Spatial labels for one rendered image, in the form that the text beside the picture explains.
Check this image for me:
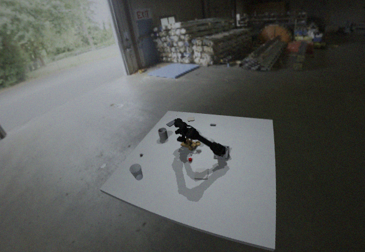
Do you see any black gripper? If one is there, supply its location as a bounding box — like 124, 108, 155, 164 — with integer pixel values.
177, 128, 189, 144

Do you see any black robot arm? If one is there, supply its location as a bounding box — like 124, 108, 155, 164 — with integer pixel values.
174, 118, 225, 156

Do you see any grey cylinder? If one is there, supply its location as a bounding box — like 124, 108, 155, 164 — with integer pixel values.
158, 128, 168, 141

